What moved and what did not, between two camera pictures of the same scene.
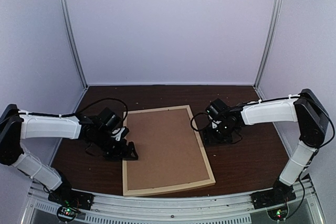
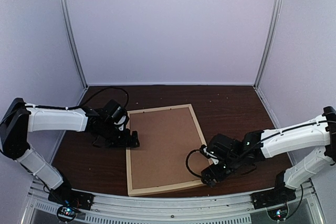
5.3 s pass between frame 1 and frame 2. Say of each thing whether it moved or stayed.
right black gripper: moved
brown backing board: stayed
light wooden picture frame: moved
